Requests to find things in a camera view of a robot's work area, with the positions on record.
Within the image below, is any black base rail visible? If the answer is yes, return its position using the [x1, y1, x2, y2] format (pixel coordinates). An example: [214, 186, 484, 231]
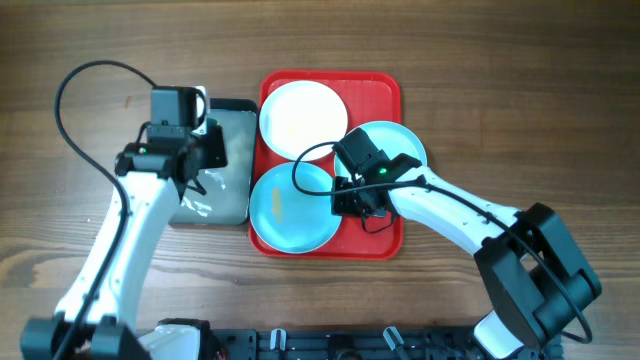
[134, 325, 564, 360]

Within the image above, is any red plastic serving tray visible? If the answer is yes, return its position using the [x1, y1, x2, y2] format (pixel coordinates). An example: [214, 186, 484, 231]
[260, 69, 404, 261]

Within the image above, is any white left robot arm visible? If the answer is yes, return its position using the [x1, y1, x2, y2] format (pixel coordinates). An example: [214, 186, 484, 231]
[20, 86, 227, 359]

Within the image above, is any light blue plate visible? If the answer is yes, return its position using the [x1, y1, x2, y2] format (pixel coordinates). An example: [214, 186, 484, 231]
[249, 162, 342, 254]
[334, 121, 428, 184]

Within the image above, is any white round plate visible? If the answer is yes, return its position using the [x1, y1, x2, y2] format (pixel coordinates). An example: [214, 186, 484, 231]
[259, 80, 349, 160]

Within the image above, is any grey metal wash tray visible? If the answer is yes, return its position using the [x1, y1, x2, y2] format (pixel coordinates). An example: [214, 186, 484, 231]
[170, 98, 258, 226]

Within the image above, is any light blue plate front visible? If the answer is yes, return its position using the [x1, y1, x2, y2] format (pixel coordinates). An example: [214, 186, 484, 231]
[249, 162, 342, 254]

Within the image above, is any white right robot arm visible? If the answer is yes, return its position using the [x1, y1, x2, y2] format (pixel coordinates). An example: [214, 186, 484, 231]
[332, 127, 602, 359]

